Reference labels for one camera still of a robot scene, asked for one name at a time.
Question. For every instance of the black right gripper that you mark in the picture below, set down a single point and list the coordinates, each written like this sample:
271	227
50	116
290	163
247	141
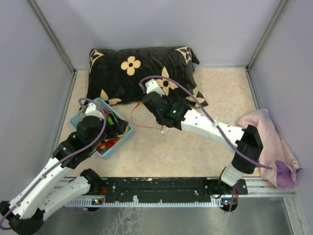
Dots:
166	99

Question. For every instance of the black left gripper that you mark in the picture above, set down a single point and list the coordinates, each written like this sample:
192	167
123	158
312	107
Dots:
118	128

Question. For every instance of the clear zip top bag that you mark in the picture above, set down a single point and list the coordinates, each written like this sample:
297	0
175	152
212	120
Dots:
142	118

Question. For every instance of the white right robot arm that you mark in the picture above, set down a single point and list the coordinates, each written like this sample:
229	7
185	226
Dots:
244	142

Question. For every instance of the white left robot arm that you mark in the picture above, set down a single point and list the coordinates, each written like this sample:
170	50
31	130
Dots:
27	212

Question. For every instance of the red strawberry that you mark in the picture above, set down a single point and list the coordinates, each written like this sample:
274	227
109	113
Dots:
107	144

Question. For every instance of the light blue plastic basket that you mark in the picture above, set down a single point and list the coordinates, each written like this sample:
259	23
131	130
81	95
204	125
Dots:
122	138

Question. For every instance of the black floral pillow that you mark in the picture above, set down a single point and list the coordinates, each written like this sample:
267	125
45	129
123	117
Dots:
114	75

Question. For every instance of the pink cloth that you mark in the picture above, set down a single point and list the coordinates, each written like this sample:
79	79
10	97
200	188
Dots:
275	154

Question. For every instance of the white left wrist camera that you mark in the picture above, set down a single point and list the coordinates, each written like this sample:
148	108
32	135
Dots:
93	110

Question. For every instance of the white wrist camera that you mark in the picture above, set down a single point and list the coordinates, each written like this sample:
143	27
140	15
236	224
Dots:
93	110
152	86

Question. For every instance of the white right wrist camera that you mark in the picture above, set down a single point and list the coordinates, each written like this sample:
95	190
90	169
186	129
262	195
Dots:
152	86

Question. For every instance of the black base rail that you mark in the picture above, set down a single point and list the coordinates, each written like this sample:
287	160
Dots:
165	190

